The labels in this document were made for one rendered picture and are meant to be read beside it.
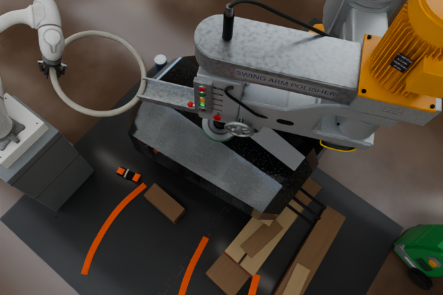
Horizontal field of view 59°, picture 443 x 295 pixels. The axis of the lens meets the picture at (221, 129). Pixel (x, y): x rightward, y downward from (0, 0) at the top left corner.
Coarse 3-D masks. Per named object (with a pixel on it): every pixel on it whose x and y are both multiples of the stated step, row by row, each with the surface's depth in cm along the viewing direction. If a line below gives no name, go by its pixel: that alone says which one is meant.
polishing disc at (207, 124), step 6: (204, 120) 226; (210, 120) 227; (204, 126) 225; (210, 126) 225; (228, 126) 225; (210, 132) 224; (216, 132) 224; (222, 132) 224; (228, 132) 224; (216, 138) 222; (222, 138) 222; (228, 138) 223
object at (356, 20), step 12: (336, 0) 194; (324, 12) 210; (336, 12) 198; (348, 12) 191; (360, 12) 186; (372, 12) 186; (384, 12) 187; (348, 24) 189; (360, 24) 183; (372, 24) 184; (384, 24) 184; (348, 36) 187; (360, 36) 181
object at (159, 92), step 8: (152, 80) 209; (160, 80) 209; (152, 88) 212; (160, 88) 212; (168, 88) 213; (176, 88) 211; (184, 88) 209; (192, 88) 208; (136, 96) 206; (144, 96) 205; (152, 96) 210; (160, 96) 210; (168, 96) 211; (176, 96) 211; (184, 96) 211; (192, 96) 211; (160, 104) 208; (168, 104) 205; (176, 104) 204; (184, 104) 209; (192, 112) 207
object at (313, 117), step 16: (256, 96) 176; (272, 96) 176; (288, 96) 174; (304, 96) 169; (240, 112) 185; (256, 112) 181; (272, 112) 177; (288, 112) 174; (304, 112) 170; (320, 112) 167; (336, 112) 164; (352, 112) 161; (256, 128) 201; (272, 128) 193; (288, 128) 189; (304, 128) 185; (320, 128) 186; (336, 128) 187; (352, 144) 188; (368, 144) 185
